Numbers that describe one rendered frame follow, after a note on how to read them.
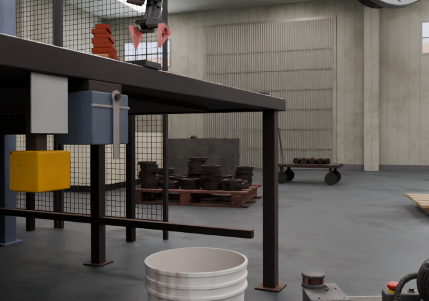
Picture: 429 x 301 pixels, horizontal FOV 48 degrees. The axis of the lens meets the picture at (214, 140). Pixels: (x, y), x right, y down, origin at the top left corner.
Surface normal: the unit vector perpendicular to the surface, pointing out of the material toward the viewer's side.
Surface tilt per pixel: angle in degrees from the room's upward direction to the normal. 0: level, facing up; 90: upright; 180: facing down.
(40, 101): 90
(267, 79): 90
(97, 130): 90
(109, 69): 90
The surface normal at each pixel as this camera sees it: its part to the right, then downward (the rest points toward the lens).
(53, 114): 0.90, 0.00
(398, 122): -0.31, 0.00
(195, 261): 0.06, -0.05
